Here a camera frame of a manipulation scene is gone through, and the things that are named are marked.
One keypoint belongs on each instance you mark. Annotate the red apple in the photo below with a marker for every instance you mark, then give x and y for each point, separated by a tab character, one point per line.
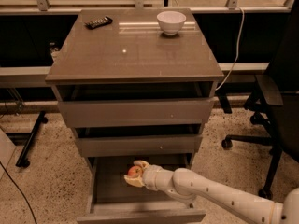
135	171

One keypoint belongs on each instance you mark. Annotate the grey middle drawer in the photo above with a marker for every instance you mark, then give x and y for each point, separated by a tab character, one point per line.
138	140

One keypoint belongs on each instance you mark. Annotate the grey top drawer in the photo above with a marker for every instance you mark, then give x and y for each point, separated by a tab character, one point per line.
95	106

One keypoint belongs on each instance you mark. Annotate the white ceramic bowl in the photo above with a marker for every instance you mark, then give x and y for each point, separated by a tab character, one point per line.
171	22

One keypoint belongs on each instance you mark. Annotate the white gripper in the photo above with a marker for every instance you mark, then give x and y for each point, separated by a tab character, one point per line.
150	175

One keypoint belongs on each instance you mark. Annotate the black remote control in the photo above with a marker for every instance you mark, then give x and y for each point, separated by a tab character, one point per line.
98	23

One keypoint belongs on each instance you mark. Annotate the grey drawer cabinet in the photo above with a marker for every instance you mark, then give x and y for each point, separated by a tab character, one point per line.
134	49

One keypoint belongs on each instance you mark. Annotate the grey drawer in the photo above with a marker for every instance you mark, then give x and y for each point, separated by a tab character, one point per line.
112	201
95	106
138	140

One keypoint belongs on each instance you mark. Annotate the black table leg with wheels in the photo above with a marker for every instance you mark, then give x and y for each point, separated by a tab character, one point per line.
22	160

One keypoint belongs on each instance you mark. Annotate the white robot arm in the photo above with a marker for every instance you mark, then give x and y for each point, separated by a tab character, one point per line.
185	185

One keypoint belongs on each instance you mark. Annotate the black office chair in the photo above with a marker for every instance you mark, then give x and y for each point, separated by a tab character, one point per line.
274	102

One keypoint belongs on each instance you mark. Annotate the grey bottom drawer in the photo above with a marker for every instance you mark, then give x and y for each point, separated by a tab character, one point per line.
112	201

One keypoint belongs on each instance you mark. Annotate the metal window railing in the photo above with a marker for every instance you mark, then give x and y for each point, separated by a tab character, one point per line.
137	0

